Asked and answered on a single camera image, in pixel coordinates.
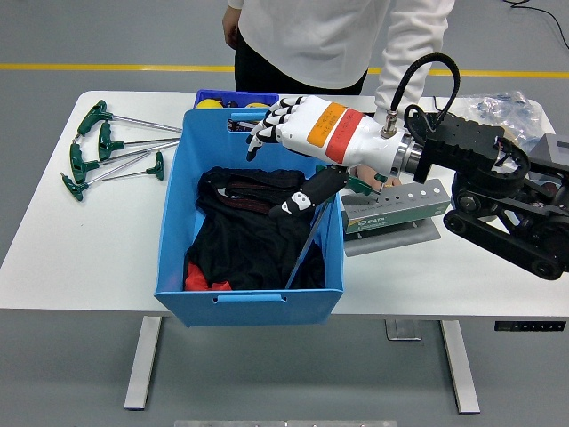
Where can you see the person's right hand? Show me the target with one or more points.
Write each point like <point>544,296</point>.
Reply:
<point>231,26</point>

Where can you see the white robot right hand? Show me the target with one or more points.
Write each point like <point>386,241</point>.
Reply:
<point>338,133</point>

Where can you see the person's left hand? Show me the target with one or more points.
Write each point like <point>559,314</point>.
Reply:
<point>366,174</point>

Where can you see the grey hex key holder stand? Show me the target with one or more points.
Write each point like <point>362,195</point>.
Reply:
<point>395,218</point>

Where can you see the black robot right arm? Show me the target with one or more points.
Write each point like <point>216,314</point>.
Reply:
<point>467,147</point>

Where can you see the person's left forearm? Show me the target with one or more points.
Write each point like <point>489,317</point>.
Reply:
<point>413,44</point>

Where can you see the light blue plastic storage box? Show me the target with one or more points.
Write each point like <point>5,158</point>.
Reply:
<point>249,309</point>

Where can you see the grey box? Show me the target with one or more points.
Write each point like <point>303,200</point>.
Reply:
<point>553,147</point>

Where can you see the dark blue plastic bin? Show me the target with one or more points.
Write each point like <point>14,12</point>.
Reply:
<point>240,95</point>

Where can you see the yellow round item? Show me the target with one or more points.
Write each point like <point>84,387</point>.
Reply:
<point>256,106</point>
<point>209,104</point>

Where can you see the person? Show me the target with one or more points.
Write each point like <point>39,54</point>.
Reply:
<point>311,40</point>

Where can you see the black cloth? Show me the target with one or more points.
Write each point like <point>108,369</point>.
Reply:
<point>249,240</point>

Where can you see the clear bag of blue resistors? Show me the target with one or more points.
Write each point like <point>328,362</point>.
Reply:
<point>511,111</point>

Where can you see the metal floor plate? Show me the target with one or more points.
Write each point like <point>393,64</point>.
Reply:
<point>402,330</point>

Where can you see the red cloth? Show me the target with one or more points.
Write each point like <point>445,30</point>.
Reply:
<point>195,278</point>

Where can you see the white table leg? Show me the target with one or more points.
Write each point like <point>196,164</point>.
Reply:
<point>460,364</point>
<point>142,364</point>

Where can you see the black table control panel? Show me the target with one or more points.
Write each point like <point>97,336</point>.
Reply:
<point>529,326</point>

